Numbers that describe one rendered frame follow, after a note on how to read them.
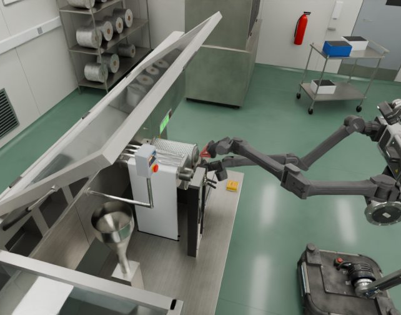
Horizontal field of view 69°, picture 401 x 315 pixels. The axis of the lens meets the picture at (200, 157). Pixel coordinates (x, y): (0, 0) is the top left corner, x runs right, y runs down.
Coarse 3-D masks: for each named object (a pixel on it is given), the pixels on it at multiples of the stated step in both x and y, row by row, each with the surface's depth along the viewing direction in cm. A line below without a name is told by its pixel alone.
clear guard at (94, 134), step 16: (176, 48) 134; (160, 64) 123; (144, 80) 113; (112, 96) 136; (128, 96) 105; (144, 96) 85; (96, 112) 124; (112, 112) 97; (128, 112) 80; (80, 128) 116; (96, 128) 92; (112, 128) 76; (64, 144) 106; (80, 144) 86; (96, 144) 72; (48, 160) 100; (64, 160) 82; (32, 176) 93; (48, 176) 77; (16, 192) 87
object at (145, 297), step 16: (0, 256) 81; (16, 256) 82; (48, 272) 78; (64, 272) 78; (80, 272) 79; (96, 288) 76; (112, 288) 76; (128, 288) 76; (144, 304) 74; (160, 304) 73; (176, 304) 73
